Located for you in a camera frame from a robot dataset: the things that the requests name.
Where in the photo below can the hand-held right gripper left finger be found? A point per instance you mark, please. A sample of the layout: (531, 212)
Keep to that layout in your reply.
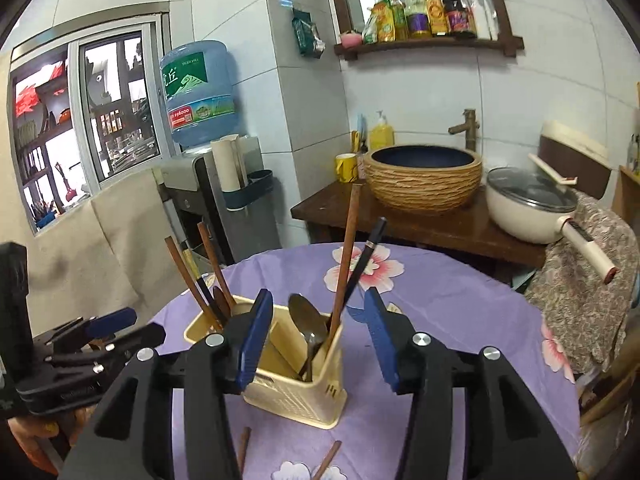
(255, 345)

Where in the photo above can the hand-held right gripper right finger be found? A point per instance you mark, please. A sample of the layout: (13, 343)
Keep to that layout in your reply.
(382, 340)

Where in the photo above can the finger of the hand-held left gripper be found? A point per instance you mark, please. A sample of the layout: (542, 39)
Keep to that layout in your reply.
(135, 341)
(112, 321)

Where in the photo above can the metal spoon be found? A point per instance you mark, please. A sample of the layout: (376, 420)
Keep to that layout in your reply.
(306, 317)

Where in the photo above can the cream perforated utensil holder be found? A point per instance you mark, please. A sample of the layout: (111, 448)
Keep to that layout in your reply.
(285, 400)

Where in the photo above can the brown wooden chopstick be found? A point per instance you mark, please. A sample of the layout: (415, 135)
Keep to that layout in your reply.
(187, 280)
(347, 250)
(215, 265)
(327, 460)
(244, 452)

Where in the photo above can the person's left hand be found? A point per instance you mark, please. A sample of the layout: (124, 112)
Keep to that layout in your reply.
(30, 435)

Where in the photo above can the beige cloth cover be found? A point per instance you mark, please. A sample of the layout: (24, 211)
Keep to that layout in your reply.
(115, 240)

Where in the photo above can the black chopstick with silver band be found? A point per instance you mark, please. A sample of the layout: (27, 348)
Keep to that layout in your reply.
(372, 245)

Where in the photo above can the wooden cabinet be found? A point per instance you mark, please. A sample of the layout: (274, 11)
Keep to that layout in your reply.
(425, 227)

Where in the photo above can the teal holder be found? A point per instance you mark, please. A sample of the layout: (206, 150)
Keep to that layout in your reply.
(250, 192)

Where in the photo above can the water dispenser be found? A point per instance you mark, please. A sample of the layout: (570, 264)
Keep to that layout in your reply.
(205, 195)

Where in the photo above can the woven basin sink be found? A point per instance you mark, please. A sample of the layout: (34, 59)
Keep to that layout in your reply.
(425, 185)

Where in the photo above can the yellow mug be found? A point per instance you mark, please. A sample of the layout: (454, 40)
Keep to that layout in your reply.
(345, 167)

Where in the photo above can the cream cup dispenser tube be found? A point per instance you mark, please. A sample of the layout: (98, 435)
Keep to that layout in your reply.
(227, 160)

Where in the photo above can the yellow soap bottle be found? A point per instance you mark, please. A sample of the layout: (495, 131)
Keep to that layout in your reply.
(381, 135)

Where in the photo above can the floral cloth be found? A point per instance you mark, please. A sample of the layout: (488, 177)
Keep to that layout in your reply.
(585, 285)

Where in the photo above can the glass pan lid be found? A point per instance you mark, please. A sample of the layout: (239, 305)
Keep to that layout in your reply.
(530, 190)

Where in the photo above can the sliding window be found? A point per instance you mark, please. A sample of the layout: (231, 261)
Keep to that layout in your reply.
(115, 110)

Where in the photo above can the bronze faucet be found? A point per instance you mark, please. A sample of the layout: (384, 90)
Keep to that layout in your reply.
(467, 127)

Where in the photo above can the cream spatula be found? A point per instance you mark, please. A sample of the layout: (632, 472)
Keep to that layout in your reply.
(550, 169)

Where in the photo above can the blue water bottle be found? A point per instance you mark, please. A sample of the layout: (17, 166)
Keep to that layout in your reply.
(200, 95)

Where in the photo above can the brown and cream container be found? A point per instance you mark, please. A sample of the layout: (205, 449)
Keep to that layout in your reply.
(575, 152)

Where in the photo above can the wooden framed mirror shelf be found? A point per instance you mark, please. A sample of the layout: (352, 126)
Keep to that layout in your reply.
(430, 46)

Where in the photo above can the pink bowl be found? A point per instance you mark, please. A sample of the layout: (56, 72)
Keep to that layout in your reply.
(350, 39)

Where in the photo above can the green hanging packet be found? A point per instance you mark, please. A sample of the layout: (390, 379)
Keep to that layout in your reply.
(307, 35)

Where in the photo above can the yellow green packet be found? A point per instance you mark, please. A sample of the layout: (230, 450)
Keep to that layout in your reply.
(380, 22)

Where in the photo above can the purple label bottle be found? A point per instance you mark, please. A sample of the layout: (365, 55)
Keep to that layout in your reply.
(417, 20)

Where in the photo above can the yellow oil bottle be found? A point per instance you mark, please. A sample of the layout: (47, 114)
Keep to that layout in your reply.
(398, 17)

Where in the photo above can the amber sauce bottle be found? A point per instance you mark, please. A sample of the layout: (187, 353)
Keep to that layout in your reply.
(436, 15)

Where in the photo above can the dark soy sauce bottle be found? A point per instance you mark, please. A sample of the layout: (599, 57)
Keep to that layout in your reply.
(459, 15)

